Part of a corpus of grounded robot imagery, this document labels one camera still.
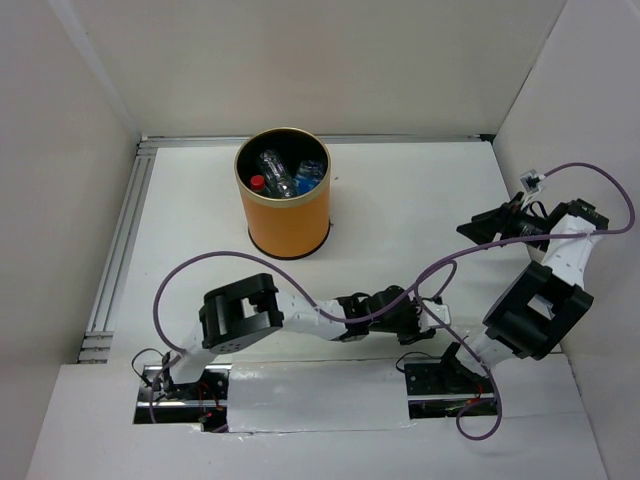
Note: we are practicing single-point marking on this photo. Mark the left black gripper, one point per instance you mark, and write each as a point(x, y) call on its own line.
point(411, 336)

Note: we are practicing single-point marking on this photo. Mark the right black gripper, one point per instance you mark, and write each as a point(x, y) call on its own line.
point(485, 226)

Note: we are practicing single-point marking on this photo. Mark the blue label clear bottle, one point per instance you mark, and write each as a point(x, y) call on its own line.
point(309, 174)

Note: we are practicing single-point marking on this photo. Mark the clear bottle white-blue cap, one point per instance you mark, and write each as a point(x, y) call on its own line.
point(278, 179)

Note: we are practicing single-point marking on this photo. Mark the red label clear bottle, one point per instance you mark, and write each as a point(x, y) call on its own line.
point(258, 184)

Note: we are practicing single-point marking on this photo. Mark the clear crushed label-less bottle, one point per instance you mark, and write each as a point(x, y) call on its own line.
point(467, 331)

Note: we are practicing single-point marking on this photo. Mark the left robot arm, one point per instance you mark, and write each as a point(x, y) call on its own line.
point(240, 314)

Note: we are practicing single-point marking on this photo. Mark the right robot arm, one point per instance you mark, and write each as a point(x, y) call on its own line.
point(545, 301)

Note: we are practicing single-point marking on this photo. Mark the orange cylindrical bin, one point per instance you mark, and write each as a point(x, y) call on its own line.
point(285, 228)

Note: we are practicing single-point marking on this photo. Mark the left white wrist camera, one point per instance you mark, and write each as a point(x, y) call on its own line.
point(433, 315)

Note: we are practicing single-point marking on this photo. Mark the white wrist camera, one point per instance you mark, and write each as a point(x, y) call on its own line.
point(433, 315)
point(532, 182)

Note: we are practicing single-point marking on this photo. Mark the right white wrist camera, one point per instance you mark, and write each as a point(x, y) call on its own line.
point(532, 182)

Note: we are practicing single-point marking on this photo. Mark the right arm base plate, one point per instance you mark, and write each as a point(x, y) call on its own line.
point(434, 392)

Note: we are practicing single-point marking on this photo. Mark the aluminium frame rail back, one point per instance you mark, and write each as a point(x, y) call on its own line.
point(206, 141)

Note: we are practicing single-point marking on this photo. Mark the aluminium frame rail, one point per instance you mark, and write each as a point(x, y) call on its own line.
point(102, 321)
point(206, 141)

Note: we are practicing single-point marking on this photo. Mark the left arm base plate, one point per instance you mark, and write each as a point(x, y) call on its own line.
point(203, 404)

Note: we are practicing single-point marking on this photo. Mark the aluminium frame rail left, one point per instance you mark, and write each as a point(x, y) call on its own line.
point(102, 321)

